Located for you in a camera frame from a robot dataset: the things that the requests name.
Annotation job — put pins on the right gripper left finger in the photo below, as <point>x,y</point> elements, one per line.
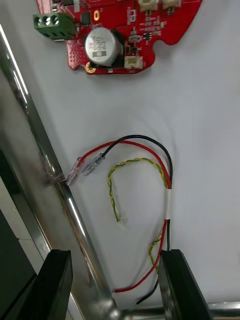
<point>50,295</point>

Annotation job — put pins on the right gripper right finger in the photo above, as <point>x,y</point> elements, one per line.
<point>185,295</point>

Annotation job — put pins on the red black green-yellow harness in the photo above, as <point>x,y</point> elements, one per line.
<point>169,205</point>

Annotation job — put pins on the round red circuit board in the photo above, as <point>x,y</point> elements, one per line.
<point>170,32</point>

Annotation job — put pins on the steel tray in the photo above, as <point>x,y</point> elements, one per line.
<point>72,207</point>

